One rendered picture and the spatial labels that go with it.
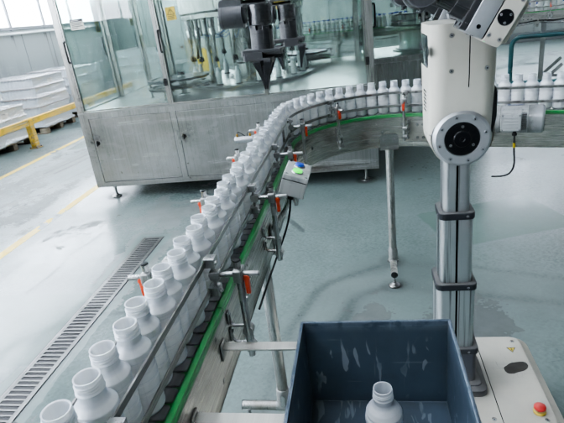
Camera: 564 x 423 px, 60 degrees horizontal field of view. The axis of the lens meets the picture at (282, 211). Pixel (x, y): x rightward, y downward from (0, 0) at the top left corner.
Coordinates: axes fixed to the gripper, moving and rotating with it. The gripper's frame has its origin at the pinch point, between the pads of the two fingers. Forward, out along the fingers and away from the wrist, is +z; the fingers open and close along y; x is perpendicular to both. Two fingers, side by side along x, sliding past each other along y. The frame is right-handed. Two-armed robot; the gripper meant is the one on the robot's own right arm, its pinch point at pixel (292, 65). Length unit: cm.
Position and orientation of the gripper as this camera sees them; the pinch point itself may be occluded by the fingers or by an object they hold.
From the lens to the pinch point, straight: 175.5
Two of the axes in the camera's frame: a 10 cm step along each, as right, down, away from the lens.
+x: -1.4, 3.9, -9.1
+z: 1.2, 9.2, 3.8
